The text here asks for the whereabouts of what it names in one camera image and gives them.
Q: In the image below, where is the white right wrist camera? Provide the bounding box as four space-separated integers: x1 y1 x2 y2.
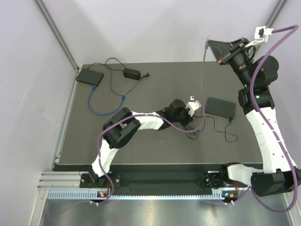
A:
246 26 273 48

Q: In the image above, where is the aluminium frame rail front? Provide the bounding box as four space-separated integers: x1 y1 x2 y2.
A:
38 171 234 195

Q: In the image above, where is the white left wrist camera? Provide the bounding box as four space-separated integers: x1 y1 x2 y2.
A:
185 96 201 117

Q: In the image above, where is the aluminium corner post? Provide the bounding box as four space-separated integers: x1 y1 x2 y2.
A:
243 0 289 68
33 0 79 71

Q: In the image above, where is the grey slotted cable duct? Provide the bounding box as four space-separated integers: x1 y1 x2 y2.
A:
47 190 234 200

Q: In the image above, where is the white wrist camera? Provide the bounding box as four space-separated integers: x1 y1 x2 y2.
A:
246 26 273 48
185 96 201 117

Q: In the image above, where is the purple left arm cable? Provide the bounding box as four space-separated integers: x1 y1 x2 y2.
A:
89 96 206 205

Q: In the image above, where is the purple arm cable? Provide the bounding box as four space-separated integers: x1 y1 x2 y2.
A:
89 96 206 205
231 25 300 214

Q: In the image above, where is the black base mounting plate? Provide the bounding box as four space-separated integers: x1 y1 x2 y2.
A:
79 171 248 189

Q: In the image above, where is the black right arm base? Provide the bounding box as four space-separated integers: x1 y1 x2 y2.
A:
203 171 247 189

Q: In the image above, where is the blue ethernet cable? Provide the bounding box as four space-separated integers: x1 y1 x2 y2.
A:
87 86 127 116

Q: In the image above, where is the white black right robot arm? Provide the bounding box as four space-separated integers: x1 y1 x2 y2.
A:
207 38 301 197

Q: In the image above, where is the grey ethernet cable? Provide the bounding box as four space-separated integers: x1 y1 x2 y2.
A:
201 35 212 113

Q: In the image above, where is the black network switch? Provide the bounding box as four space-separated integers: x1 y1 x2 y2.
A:
206 97 236 120
76 69 104 87

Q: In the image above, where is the black left power adapter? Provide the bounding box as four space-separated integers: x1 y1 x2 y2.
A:
123 68 141 81

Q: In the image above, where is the aluminium left corner post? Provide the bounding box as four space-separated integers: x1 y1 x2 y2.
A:
33 0 79 71

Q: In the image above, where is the aluminium right corner post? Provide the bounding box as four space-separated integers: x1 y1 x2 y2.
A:
243 0 289 68

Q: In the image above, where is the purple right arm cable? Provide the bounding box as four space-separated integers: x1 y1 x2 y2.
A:
231 25 300 214

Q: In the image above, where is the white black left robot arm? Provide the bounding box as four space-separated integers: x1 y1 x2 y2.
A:
88 97 201 187

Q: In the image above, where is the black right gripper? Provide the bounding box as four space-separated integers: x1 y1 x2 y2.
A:
207 38 254 88

